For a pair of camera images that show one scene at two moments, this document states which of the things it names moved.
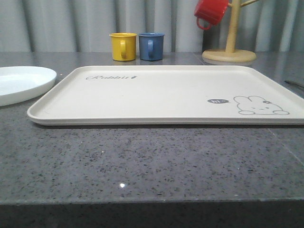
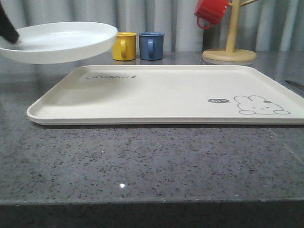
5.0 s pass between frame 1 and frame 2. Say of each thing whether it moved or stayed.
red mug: stayed
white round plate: moved
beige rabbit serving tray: stayed
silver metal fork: stayed
